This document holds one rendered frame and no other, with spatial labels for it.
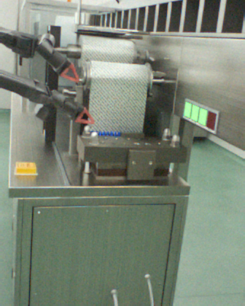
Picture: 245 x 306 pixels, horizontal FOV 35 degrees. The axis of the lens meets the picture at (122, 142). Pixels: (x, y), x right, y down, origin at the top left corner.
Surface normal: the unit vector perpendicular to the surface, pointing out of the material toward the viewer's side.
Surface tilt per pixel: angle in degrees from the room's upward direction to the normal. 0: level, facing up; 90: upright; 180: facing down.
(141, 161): 90
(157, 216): 90
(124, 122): 90
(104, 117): 90
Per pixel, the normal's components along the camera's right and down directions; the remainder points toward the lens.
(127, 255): 0.25, 0.27
